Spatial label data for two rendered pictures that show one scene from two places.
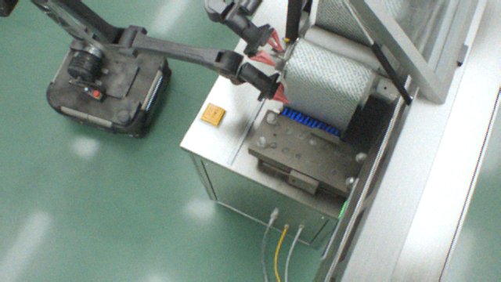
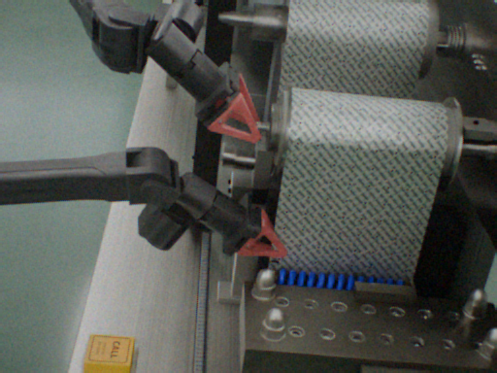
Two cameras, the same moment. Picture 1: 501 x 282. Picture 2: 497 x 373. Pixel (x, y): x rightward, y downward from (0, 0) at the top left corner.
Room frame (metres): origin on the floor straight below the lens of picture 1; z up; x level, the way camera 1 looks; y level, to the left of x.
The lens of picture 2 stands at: (-0.19, 0.53, 1.77)
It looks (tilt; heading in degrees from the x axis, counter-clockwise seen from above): 29 degrees down; 325
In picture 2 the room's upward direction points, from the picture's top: 8 degrees clockwise
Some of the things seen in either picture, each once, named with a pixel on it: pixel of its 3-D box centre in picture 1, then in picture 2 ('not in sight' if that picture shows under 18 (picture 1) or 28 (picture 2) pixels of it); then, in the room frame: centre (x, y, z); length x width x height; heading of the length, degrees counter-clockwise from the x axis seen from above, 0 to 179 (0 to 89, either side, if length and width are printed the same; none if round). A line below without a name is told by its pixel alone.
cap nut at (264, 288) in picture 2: (272, 116); (265, 282); (0.61, -0.09, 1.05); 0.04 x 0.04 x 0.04
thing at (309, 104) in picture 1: (316, 108); (347, 236); (0.61, -0.24, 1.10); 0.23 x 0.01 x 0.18; 59
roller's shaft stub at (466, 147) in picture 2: (381, 94); (469, 147); (0.57, -0.42, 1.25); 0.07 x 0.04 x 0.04; 59
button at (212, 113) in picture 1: (213, 114); (110, 355); (0.70, 0.11, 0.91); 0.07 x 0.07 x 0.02; 59
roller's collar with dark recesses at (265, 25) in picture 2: not in sight; (269, 22); (0.95, -0.27, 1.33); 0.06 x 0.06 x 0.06; 59
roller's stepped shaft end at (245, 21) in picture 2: not in sight; (235, 18); (0.98, -0.22, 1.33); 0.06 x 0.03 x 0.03; 59
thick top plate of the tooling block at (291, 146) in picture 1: (311, 154); (374, 339); (0.48, -0.22, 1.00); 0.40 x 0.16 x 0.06; 59
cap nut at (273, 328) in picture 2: (262, 141); (274, 322); (0.53, -0.05, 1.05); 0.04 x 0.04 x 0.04
